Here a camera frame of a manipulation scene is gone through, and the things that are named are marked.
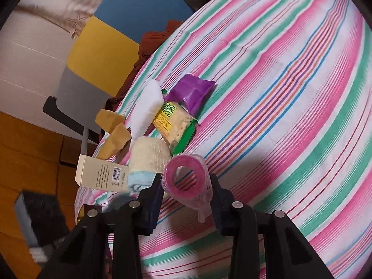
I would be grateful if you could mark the purple snack packet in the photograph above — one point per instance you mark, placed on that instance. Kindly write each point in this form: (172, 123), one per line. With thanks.
(191, 90)

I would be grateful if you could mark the cream and blue rolled sock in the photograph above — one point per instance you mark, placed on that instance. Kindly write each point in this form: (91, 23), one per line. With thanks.
(148, 157)

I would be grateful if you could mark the dark yellow sponge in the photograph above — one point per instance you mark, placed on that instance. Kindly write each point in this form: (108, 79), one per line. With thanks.
(106, 119)

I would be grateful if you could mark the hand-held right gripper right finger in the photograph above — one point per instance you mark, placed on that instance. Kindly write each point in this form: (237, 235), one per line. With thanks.
(219, 209)

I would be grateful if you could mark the grey yellow blue chair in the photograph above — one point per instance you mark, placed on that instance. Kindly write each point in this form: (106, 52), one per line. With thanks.
(101, 52)

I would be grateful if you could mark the patterned curtain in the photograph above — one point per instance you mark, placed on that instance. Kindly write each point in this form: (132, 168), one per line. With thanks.
(72, 5)

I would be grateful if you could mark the striped tablecloth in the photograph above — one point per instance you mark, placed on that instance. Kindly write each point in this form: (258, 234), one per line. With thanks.
(276, 93)

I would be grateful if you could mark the light yellow sponge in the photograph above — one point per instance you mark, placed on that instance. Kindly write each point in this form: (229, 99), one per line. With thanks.
(116, 139)

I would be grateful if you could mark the dark grey blurred object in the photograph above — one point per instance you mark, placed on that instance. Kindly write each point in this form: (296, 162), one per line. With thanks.
(43, 218)

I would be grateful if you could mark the small white carton box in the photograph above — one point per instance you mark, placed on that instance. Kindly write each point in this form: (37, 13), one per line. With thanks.
(98, 174)

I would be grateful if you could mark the green cracker packet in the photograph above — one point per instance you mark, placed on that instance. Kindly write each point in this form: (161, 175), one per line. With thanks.
(174, 122)

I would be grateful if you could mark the white tissue packet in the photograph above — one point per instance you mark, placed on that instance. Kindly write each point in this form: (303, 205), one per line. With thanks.
(145, 107)

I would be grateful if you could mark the pink tape roll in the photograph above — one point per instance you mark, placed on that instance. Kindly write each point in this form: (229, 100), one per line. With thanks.
(197, 191)

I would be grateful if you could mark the red-brown jacket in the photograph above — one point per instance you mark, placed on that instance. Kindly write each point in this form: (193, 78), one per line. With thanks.
(151, 43)

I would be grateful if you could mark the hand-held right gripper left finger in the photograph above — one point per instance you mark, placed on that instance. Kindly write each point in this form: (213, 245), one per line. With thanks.
(152, 206)

